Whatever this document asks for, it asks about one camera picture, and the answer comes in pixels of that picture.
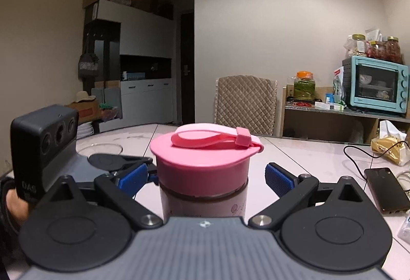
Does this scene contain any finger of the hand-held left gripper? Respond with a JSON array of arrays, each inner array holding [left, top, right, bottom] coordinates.
[[141, 160, 160, 186]]

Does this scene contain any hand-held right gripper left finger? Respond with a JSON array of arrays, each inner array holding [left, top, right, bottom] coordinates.
[[40, 164, 164, 231]]

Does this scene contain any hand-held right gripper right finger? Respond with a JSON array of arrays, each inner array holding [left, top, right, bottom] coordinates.
[[249, 162, 366, 231]]

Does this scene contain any clear dimpled glass cup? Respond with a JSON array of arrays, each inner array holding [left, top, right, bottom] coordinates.
[[77, 142, 124, 159]]

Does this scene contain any pink bottle cap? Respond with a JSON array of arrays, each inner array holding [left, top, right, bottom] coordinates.
[[149, 122, 265, 198]]

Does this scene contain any person's left hand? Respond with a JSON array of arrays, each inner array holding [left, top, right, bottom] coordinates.
[[0, 178, 34, 236]]

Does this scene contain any stack of white plates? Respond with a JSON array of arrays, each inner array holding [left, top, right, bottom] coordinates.
[[77, 124, 95, 140]]

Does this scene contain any large cardboard box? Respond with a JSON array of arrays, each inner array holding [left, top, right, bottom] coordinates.
[[66, 101, 100, 125]]

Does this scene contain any straw hat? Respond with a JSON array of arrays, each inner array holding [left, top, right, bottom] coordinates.
[[75, 91, 97, 103]]

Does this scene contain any wooden side shelf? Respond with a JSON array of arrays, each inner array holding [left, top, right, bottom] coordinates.
[[282, 86, 410, 145]]

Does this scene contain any chair with quilted beige cover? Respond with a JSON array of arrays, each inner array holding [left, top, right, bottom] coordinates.
[[214, 76, 279, 136]]

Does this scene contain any flat white box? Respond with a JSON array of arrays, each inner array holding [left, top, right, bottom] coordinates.
[[314, 101, 345, 112]]

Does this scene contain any green jar with orange lid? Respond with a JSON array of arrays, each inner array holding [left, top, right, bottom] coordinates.
[[294, 71, 317, 100]]

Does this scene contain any grey hanging bag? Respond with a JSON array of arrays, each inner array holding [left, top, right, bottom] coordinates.
[[78, 33, 100, 77]]

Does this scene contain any black smartphone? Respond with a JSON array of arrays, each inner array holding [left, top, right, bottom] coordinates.
[[364, 167, 410, 215]]

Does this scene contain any red and white package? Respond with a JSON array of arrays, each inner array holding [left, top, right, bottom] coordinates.
[[333, 66, 347, 105]]

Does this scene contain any gold tissue pack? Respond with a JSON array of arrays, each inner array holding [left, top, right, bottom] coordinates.
[[371, 120, 410, 167]]

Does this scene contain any dark door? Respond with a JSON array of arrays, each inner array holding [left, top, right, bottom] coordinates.
[[180, 12, 196, 125]]

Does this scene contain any light blue toaster oven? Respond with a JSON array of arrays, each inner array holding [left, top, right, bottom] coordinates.
[[342, 56, 410, 117]]

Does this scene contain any blue and white plastic packet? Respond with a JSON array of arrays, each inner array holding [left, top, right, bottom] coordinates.
[[397, 213, 410, 248]]

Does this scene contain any white and grey cabinet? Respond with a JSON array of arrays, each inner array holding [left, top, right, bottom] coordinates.
[[83, 0, 176, 134]]

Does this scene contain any clear plastic bag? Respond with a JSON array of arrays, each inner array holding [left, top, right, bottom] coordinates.
[[344, 36, 356, 58]]

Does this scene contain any jar of red food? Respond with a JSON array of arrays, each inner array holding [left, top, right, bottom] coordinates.
[[368, 40, 387, 59], [386, 36, 403, 64]]

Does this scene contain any dark box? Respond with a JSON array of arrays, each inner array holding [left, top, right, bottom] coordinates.
[[158, 4, 174, 19]]

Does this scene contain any white paper package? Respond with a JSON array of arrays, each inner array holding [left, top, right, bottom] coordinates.
[[365, 29, 384, 42]]

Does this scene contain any black charging cable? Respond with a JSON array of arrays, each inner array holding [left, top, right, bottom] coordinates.
[[343, 145, 410, 178]]

